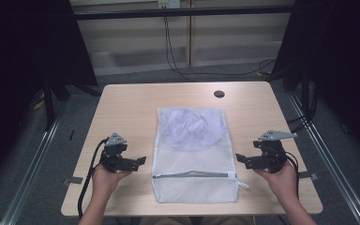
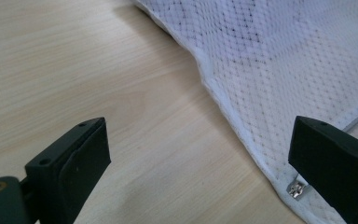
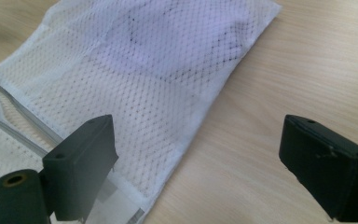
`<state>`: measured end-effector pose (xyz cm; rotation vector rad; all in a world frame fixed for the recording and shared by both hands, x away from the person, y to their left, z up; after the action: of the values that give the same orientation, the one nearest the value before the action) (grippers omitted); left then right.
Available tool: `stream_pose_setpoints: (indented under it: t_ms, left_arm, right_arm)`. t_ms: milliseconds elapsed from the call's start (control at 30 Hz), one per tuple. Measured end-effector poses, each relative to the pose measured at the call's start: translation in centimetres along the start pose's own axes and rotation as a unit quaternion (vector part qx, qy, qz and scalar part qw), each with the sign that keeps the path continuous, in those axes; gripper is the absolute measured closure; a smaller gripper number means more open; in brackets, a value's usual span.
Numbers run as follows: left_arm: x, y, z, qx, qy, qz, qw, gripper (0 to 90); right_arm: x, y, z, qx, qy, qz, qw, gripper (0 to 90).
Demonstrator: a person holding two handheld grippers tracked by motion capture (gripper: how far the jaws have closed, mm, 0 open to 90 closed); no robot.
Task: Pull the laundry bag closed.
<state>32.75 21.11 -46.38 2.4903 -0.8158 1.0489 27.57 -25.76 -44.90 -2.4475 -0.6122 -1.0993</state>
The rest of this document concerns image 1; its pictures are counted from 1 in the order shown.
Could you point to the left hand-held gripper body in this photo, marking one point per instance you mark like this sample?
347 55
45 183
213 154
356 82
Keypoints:
114 151

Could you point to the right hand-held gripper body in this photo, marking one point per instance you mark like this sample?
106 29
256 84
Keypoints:
272 153

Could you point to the white mesh laundry bag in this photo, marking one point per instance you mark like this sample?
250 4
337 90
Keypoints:
197 184

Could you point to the person's left hand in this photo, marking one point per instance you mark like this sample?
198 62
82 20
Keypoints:
104 181

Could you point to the person's right hand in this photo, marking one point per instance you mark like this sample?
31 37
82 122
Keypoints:
281 182

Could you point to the small black floor strip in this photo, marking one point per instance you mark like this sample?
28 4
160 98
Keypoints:
72 135

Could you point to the white garment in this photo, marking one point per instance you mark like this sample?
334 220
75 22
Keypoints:
193 128

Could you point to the black table grommet hole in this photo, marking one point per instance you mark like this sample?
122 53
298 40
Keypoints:
219 93

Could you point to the black metal stand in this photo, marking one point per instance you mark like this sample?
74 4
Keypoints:
48 106

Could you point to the yellow floor object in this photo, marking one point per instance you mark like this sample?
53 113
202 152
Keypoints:
38 103

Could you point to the black curtain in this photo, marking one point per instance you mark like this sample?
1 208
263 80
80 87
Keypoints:
18 62
340 62

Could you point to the black horizontal bar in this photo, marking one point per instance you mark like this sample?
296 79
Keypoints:
181 12

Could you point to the grey metal table bracket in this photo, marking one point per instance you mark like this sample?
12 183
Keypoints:
309 175
73 180

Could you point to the aluminium floor rail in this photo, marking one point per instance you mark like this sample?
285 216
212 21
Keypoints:
31 175
331 168

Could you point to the white wall outlet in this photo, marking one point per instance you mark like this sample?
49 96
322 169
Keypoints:
168 3

